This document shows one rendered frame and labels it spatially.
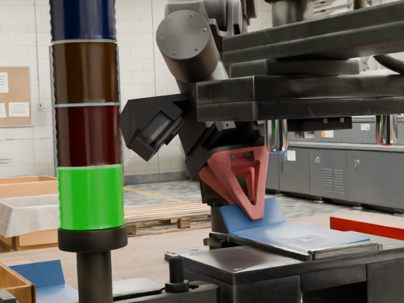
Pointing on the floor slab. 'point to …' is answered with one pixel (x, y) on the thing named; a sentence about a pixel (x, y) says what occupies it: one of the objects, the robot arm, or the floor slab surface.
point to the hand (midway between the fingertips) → (254, 213)
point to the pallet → (134, 213)
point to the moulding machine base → (341, 168)
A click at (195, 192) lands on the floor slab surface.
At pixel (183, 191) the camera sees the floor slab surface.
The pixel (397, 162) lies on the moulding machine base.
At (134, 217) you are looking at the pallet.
